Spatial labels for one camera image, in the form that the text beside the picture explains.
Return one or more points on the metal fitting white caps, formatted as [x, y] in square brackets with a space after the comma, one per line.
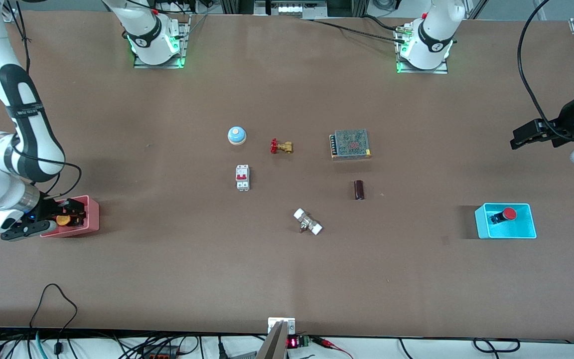
[308, 222]

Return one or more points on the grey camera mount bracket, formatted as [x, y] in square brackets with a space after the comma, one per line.
[276, 339]

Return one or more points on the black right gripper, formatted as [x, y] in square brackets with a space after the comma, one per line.
[46, 209]

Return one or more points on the dark brown cylinder capacitor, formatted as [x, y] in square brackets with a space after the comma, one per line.
[359, 190]

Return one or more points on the red alligator clip lead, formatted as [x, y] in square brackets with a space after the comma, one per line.
[334, 345]

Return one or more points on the cyan plastic box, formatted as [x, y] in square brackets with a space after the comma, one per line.
[484, 227]

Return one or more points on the pink plastic box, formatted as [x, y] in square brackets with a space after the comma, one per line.
[91, 219]

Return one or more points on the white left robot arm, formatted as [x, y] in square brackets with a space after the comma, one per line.
[431, 45]

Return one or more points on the white circuit breaker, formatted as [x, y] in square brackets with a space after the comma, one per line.
[242, 177]

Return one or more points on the red digit display module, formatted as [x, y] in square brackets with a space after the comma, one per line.
[294, 342]

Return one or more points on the blue round dome button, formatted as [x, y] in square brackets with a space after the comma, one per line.
[236, 134]

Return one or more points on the red push button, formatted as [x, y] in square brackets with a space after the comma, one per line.
[508, 214]

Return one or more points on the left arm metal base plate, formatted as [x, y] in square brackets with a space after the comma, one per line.
[446, 70]

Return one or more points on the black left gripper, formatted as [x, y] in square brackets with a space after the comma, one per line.
[564, 122]

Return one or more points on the metal mesh power supply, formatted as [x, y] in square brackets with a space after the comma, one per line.
[351, 143]

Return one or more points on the yellow push button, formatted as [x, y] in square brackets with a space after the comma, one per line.
[63, 220]

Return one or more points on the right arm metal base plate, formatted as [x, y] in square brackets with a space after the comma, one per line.
[183, 50]

